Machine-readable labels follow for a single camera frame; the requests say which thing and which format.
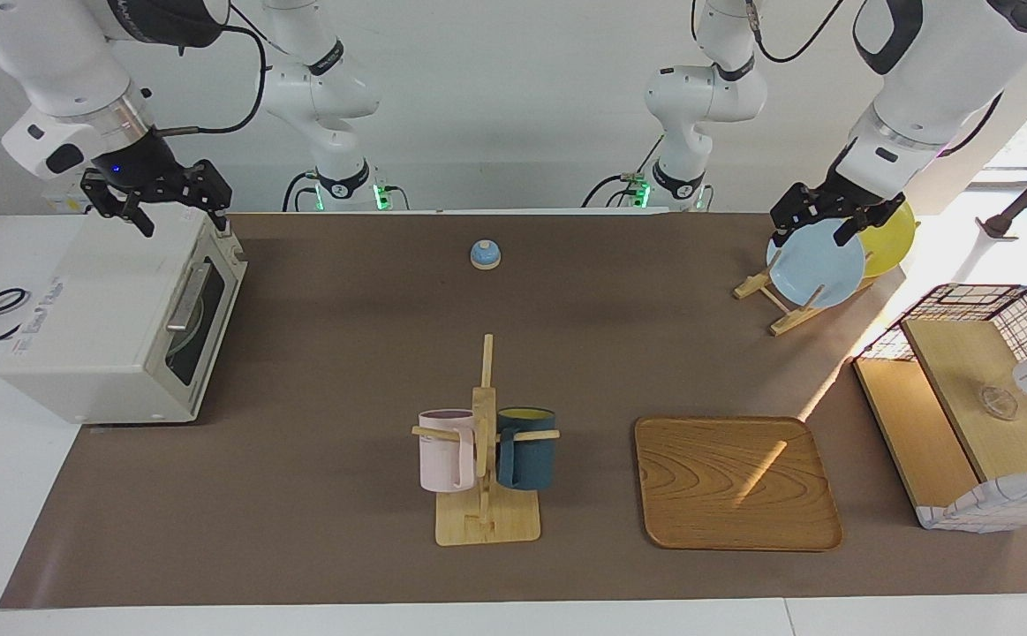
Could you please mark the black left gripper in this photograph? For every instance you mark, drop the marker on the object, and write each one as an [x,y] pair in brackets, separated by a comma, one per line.
[844,199]

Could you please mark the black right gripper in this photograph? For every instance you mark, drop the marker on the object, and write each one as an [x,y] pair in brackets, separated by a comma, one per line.
[142,168]

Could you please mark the light green plate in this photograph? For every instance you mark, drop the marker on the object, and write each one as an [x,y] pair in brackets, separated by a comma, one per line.
[185,334]

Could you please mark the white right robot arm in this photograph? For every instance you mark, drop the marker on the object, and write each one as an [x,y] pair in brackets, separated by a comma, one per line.
[54,62]

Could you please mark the white toaster oven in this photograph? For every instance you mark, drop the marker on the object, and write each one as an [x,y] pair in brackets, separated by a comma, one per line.
[98,309]

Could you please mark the light blue plate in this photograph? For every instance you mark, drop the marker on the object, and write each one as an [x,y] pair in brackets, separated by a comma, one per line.
[818,269]

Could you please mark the yellow plate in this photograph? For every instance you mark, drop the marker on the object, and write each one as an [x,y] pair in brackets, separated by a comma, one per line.
[893,243]

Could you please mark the wooden plate rack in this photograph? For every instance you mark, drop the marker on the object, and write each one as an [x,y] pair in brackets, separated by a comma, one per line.
[753,287]

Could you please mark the small clear glass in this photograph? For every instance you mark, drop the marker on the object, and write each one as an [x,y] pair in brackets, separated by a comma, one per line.
[997,403]

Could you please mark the wooden serving tray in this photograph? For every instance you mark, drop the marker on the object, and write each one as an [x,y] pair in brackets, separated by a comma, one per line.
[690,495]

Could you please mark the small blue bell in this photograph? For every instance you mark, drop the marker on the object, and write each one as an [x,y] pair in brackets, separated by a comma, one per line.
[485,256]

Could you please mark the white checkered cloth liner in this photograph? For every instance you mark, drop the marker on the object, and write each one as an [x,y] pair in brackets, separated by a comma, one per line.
[990,508]

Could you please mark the brown table mat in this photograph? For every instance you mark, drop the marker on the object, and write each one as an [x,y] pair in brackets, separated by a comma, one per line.
[319,486]

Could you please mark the dark blue mug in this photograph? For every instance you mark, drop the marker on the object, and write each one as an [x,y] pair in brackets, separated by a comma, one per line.
[531,455]

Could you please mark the pink mug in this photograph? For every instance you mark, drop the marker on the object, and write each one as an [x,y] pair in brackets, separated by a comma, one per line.
[444,455]

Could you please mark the wooden mug rack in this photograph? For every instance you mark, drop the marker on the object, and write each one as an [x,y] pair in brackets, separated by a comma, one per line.
[487,526]

